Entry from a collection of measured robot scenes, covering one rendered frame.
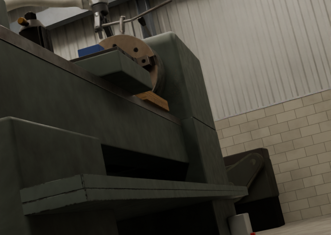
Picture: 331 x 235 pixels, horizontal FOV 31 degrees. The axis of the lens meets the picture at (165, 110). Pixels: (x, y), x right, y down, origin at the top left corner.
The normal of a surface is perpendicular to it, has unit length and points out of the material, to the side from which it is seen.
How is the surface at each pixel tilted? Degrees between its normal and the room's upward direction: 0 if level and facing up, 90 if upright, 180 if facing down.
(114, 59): 90
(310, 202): 90
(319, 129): 90
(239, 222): 90
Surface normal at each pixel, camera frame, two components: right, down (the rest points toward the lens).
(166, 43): -0.25, -0.13
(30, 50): 0.95, -0.25
